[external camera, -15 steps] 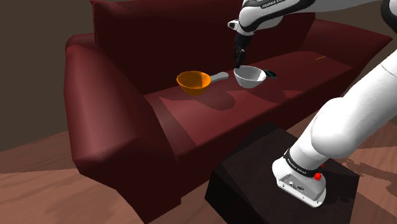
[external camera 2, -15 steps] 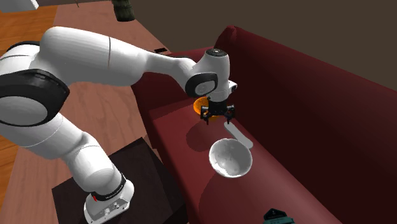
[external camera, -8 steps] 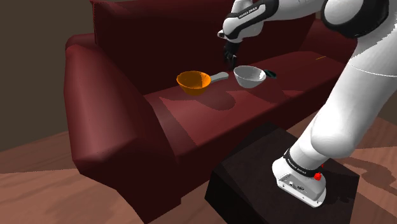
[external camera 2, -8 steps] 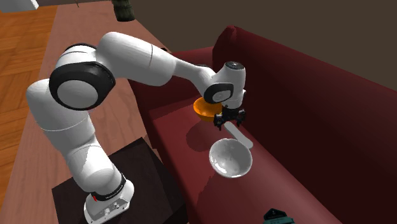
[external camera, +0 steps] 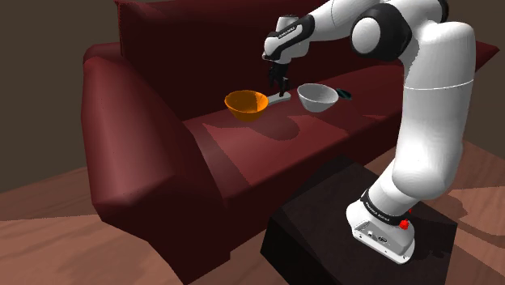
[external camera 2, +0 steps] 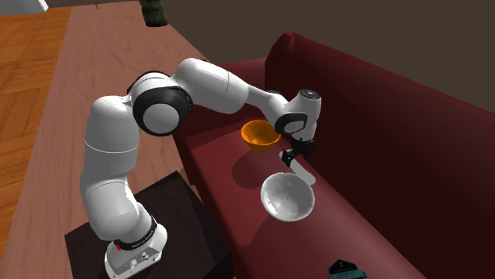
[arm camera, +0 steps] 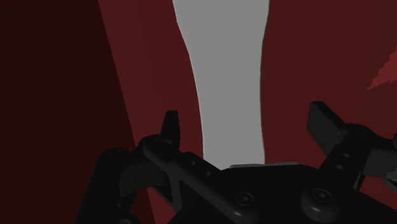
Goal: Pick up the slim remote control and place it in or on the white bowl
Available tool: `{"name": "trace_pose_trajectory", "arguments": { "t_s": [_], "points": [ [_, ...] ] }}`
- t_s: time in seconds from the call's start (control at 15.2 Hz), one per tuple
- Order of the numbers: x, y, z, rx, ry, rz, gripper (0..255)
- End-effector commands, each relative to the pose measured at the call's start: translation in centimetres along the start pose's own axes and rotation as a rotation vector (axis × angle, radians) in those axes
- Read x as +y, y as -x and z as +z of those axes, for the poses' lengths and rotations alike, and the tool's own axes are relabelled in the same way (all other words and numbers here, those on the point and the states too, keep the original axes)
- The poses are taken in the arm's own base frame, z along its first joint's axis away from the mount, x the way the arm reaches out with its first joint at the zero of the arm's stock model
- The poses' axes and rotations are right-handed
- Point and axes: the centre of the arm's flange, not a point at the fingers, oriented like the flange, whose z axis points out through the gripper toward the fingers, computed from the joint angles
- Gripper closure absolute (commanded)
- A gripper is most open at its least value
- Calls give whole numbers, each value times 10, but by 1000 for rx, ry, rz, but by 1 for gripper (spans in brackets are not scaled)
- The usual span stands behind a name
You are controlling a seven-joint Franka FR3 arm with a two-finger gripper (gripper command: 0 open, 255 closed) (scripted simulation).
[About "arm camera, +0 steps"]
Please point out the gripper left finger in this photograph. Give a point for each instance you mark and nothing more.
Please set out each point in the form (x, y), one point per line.
(161, 161)

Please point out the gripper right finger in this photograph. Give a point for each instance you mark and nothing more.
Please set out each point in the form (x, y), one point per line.
(333, 130)

